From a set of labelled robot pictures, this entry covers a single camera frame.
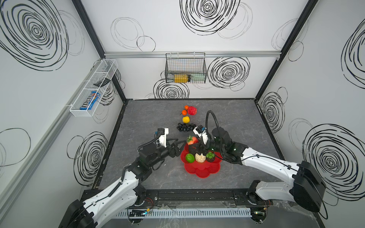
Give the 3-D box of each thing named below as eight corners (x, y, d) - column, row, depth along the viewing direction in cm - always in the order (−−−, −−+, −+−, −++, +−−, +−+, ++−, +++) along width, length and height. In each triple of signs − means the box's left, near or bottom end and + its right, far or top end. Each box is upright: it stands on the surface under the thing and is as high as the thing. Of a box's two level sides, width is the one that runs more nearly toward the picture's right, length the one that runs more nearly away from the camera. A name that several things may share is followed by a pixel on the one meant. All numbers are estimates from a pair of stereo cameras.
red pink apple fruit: (186, 115, 112) (187, 110, 107) (189, 110, 115) (189, 105, 111) (194, 117, 110) (195, 112, 106) (196, 112, 114) (197, 107, 109)
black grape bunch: (179, 134, 101) (179, 130, 97) (177, 127, 105) (176, 124, 101) (195, 129, 103) (196, 126, 100) (192, 123, 107) (193, 119, 103)
